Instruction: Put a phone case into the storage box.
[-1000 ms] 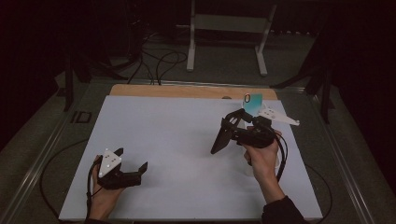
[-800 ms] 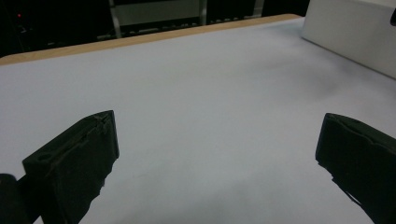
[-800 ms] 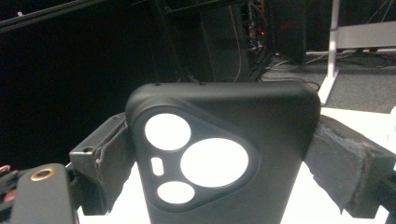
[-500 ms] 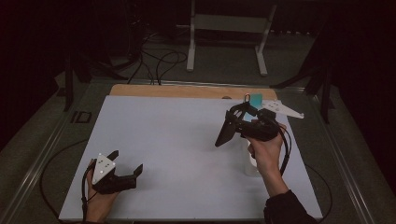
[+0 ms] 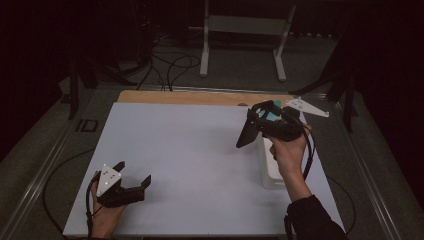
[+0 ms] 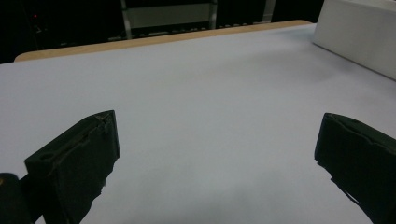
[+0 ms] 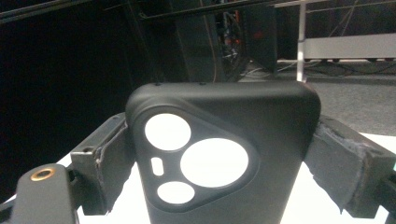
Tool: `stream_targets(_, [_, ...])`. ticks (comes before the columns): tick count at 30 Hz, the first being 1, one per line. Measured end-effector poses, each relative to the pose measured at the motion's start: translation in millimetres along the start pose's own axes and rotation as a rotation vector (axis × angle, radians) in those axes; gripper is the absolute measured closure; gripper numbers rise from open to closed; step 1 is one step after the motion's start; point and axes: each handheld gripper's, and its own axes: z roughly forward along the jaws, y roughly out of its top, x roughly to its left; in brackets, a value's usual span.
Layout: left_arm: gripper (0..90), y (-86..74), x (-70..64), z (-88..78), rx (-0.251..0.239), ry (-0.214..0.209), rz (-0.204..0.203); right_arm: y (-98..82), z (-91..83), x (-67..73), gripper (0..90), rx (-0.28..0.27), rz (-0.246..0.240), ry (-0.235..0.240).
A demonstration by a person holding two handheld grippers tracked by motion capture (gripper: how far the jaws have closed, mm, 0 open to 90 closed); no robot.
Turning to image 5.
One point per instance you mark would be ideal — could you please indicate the person's left hand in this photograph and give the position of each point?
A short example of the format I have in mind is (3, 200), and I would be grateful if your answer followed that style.
(103, 221)

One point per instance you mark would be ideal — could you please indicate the black tripod stand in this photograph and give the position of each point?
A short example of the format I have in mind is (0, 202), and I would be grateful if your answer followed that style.
(348, 100)
(74, 93)

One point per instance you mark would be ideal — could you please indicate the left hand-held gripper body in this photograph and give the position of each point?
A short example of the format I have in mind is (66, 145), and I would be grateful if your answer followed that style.
(107, 181)

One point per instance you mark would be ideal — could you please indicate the aluminium floor rail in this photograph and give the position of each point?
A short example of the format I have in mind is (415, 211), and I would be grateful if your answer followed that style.
(216, 89)
(370, 176)
(40, 173)

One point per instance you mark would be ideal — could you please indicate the white metal stand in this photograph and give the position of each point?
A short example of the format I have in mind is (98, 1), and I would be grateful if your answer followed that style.
(245, 25)

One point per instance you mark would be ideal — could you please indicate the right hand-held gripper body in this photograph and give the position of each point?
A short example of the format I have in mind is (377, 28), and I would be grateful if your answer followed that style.
(283, 130)

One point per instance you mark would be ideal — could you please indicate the black phone case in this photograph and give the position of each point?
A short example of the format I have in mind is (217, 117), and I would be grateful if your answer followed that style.
(246, 135)

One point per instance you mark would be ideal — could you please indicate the person's right hand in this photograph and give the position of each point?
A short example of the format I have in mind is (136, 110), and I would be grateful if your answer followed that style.
(290, 156)

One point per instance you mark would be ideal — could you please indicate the white table mat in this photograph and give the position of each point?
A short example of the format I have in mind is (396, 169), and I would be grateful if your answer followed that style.
(200, 200)

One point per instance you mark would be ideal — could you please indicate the white plastic bin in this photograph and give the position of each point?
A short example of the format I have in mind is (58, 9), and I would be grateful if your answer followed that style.
(270, 180)

